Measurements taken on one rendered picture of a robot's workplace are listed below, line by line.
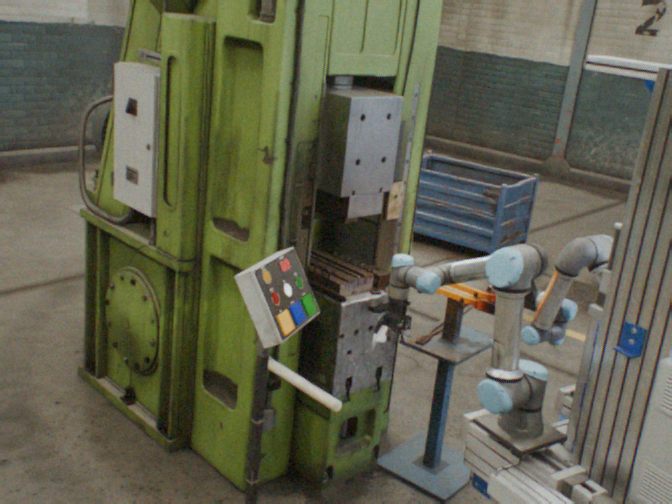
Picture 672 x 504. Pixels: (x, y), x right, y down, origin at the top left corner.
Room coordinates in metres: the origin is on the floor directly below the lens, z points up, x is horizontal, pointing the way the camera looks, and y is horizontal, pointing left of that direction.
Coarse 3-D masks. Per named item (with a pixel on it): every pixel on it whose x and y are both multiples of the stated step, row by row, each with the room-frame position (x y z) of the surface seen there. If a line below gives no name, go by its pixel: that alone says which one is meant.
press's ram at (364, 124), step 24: (336, 96) 3.21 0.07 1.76; (360, 96) 3.22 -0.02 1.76; (384, 96) 3.30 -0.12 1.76; (336, 120) 3.20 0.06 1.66; (360, 120) 3.20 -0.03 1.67; (384, 120) 3.29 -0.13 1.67; (336, 144) 3.19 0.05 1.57; (360, 144) 3.21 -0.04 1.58; (384, 144) 3.31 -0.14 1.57; (336, 168) 3.18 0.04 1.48; (360, 168) 3.22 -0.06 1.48; (384, 168) 3.32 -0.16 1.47; (336, 192) 3.17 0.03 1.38; (360, 192) 3.23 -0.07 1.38
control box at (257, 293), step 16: (272, 256) 2.86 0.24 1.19; (288, 256) 2.89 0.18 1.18; (256, 272) 2.66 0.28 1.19; (272, 272) 2.75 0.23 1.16; (288, 272) 2.84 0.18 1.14; (240, 288) 2.66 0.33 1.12; (256, 288) 2.63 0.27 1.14; (272, 288) 2.70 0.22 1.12; (304, 288) 2.89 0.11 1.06; (256, 304) 2.63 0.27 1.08; (272, 304) 2.65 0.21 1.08; (288, 304) 2.74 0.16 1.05; (256, 320) 2.63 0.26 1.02; (272, 320) 2.61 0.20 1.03; (304, 320) 2.78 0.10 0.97; (272, 336) 2.61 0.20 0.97; (288, 336) 2.65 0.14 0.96
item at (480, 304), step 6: (444, 288) 3.35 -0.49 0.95; (444, 294) 3.32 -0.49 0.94; (450, 294) 3.30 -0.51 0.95; (456, 294) 3.29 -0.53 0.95; (468, 300) 3.25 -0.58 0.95; (474, 300) 3.24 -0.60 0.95; (480, 300) 3.22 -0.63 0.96; (486, 300) 3.23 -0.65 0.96; (474, 306) 3.22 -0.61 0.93; (480, 306) 3.22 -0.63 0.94; (486, 306) 3.21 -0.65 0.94; (492, 306) 3.19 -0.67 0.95; (492, 312) 3.19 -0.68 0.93
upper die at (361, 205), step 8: (320, 192) 3.32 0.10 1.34; (320, 200) 3.31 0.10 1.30; (328, 200) 3.28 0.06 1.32; (336, 200) 3.24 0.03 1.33; (344, 200) 3.21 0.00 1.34; (352, 200) 3.20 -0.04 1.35; (360, 200) 3.23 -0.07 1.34; (368, 200) 3.27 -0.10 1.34; (376, 200) 3.30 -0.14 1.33; (328, 208) 3.27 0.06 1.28; (336, 208) 3.24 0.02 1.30; (344, 208) 3.21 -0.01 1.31; (352, 208) 3.20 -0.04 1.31; (360, 208) 3.24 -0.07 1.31; (368, 208) 3.27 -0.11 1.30; (376, 208) 3.31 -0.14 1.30; (344, 216) 3.20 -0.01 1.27; (352, 216) 3.21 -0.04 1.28
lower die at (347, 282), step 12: (324, 252) 3.55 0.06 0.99; (312, 264) 3.39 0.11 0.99; (324, 264) 3.39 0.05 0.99; (348, 264) 3.42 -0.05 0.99; (312, 276) 3.32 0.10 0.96; (324, 276) 3.27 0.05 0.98; (336, 276) 3.27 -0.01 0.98; (348, 276) 3.27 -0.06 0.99; (372, 276) 3.32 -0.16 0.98; (336, 288) 3.20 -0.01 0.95; (348, 288) 3.23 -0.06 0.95; (360, 288) 3.28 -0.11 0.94
